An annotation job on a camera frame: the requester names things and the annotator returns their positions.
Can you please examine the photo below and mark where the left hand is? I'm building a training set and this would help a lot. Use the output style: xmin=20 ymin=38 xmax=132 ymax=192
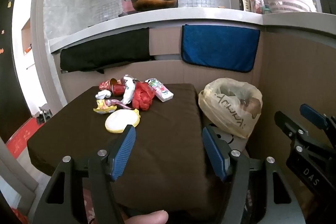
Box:
xmin=124 ymin=210 xmax=169 ymax=224

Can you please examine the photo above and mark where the black cloth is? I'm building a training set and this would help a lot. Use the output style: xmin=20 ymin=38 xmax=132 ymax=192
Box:
xmin=60 ymin=28 xmax=153 ymax=74

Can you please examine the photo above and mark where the pink plastic colander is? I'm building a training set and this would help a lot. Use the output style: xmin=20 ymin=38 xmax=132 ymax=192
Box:
xmin=268 ymin=0 xmax=311 ymax=13

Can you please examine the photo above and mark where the crushed red soda can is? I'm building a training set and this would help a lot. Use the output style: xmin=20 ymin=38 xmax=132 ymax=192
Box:
xmin=112 ymin=83 xmax=126 ymax=97

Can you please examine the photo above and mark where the dark sauce bottle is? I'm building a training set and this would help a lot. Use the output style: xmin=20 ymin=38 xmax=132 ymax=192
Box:
xmin=239 ymin=0 xmax=252 ymax=12

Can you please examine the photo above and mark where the kitchen countertop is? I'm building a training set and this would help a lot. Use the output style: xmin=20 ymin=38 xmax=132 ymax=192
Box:
xmin=47 ymin=7 xmax=335 ymax=53

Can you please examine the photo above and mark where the small teal container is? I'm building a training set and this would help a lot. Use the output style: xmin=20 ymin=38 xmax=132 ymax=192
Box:
xmin=262 ymin=5 xmax=272 ymax=14

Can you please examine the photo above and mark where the white blue tissue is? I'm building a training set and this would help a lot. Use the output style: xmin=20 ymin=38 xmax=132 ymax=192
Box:
xmin=121 ymin=75 xmax=135 ymax=105

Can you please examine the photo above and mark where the blue towel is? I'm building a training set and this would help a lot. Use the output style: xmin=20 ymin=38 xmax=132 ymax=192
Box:
xmin=181 ymin=25 xmax=260 ymax=73

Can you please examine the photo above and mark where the yellow wafer snack bag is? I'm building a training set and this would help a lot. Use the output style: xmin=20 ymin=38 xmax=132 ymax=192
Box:
xmin=94 ymin=100 xmax=117 ymax=114

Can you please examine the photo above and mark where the pink pig candy wrapper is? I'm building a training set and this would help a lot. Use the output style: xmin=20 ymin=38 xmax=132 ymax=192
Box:
xmin=105 ymin=99 xmax=131 ymax=110

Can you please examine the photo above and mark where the wok with wooden handle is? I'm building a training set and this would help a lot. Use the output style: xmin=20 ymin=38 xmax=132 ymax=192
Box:
xmin=131 ymin=0 xmax=178 ymax=12

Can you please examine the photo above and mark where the dark brown table mat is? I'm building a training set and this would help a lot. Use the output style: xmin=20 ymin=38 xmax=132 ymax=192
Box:
xmin=27 ymin=83 xmax=211 ymax=214

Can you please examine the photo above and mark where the beige plastic trash bag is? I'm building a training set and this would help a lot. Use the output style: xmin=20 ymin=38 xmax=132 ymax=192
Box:
xmin=198 ymin=78 xmax=263 ymax=139

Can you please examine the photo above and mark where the pink milk carton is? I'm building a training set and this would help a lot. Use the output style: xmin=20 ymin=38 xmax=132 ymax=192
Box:
xmin=145 ymin=78 xmax=174 ymax=102

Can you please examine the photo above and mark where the yellow round sponge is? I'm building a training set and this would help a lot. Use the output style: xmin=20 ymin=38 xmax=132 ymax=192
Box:
xmin=105 ymin=109 xmax=141 ymax=134

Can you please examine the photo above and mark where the red paper cup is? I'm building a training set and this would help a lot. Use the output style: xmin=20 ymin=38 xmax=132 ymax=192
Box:
xmin=98 ymin=78 xmax=119 ymax=91

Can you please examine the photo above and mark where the red plastic bag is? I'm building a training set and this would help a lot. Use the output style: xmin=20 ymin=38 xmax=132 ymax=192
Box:
xmin=132 ymin=82 xmax=155 ymax=111

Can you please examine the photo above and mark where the red floor mat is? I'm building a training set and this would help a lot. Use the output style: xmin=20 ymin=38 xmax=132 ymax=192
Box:
xmin=6 ymin=118 xmax=42 ymax=159

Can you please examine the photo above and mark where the black refrigerator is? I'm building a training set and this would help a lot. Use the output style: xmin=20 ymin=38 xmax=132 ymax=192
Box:
xmin=0 ymin=0 xmax=31 ymax=143

